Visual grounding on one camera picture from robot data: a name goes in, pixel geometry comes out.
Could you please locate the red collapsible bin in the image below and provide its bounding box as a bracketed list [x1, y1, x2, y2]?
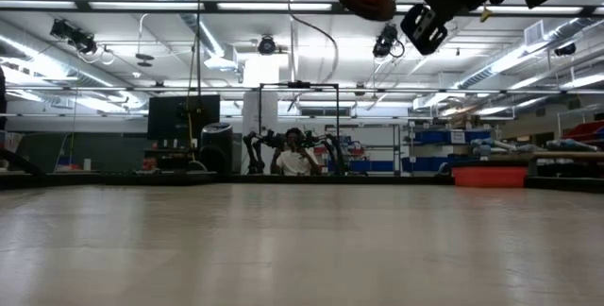
[451, 165, 529, 189]

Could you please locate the blue storage bin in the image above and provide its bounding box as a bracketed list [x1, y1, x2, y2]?
[413, 128, 493, 145]

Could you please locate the white air vent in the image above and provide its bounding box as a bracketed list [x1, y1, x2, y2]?
[523, 19, 547, 48]

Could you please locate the black left wrist camera cable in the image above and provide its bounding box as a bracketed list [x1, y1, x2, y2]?
[286, 0, 341, 85]

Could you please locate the person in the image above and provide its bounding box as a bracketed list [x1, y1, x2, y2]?
[271, 127, 323, 177]

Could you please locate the black monitor screen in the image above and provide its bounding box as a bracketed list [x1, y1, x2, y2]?
[147, 93, 222, 142]

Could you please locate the red tilted bin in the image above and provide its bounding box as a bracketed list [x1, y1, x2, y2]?
[562, 120, 604, 142]

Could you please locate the black spotlight cluster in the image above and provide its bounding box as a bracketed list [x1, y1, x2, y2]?
[49, 18, 99, 56]

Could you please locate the silver air duct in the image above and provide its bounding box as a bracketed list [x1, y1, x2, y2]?
[452, 15, 604, 91]

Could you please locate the background black robot rig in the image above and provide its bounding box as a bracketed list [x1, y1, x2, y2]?
[243, 80, 350, 176]

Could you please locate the wooden workbench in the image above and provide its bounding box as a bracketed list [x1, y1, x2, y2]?
[490, 149, 604, 178]

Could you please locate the small black hanging camera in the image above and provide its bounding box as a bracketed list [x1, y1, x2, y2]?
[258, 35, 277, 56]

